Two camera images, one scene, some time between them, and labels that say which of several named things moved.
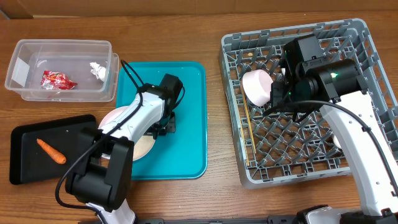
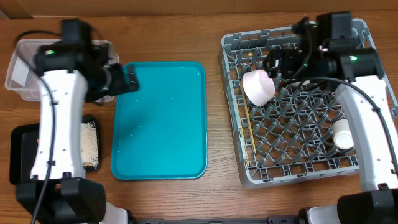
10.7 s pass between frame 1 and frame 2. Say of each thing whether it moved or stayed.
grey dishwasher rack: stayed
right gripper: moved
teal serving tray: stayed
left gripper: moved
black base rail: stayed
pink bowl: stayed
